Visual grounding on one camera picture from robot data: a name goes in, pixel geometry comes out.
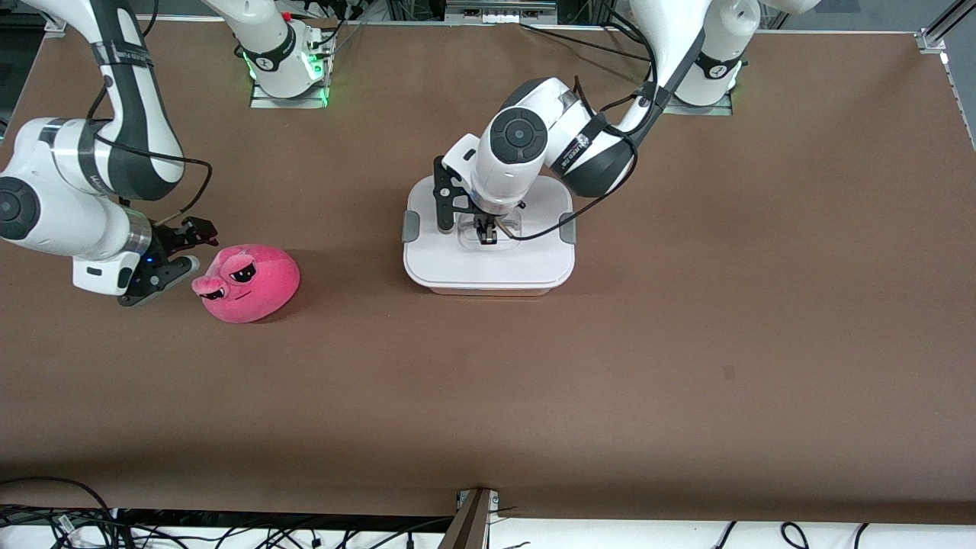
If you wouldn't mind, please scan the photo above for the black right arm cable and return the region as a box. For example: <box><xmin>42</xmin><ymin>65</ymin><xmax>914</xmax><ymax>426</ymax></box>
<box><xmin>85</xmin><ymin>0</ymin><xmax>214</xmax><ymax>228</ymax></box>

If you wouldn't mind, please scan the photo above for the black equipment rack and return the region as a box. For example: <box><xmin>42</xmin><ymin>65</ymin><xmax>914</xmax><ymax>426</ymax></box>
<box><xmin>385</xmin><ymin>0</ymin><xmax>611</xmax><ymax>24</ymax></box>

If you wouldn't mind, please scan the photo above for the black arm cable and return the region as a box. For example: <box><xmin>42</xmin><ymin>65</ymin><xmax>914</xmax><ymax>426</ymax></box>
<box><xmin>85</xmin><ymin>0</ymin><xmax>214</xmax><ymax>228</ymax></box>
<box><xmin>496</xmin><ymin>21</ymin><xmax>661</xmax><ymax>242</ymax></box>

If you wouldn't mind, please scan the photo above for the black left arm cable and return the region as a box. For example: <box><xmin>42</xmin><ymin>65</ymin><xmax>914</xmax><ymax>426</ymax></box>
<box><xmin>496</xmin><ymin>21</ymin><xmax>661</xmax><ymax>242</ymax></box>

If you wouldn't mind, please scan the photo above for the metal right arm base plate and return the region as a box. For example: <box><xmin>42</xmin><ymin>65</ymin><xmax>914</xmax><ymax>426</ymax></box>
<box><xmin>249</xmin><ymin>82</ymin><xmax>330</xmax><ymax>110</ymax></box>

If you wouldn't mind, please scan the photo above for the white box lid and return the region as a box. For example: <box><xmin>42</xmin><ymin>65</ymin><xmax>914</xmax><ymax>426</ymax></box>
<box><xmin>403</xmin><ymin>175</ymin><xmax>576</xmax><ymax>291</ymax></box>

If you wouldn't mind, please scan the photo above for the brown support beam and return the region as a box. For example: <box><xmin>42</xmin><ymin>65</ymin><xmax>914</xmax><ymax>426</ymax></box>
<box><xmin>438</xmin><ymin>487</ymin><xmax>501</xmax><ymax>549</ymax></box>

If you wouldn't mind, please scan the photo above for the aluminium frame profile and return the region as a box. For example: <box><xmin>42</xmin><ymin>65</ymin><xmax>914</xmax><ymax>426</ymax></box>
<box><xmin>915</xmin><ymin>0</ymin><xmax>976</xmax><ymax>150</ymax></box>

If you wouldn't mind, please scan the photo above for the pink plush toy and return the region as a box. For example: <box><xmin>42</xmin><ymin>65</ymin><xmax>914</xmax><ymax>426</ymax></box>
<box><xmin>191</xmin><ymin>244</ymin><xmax>301</xmax><ymax>325</ymax></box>

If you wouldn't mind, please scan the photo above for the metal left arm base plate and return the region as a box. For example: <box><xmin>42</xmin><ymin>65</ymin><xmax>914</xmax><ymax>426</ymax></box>
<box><xmin>660</xmin><ymin>98</ymin><xmax>734</xmax><ymax>117</ymax></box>

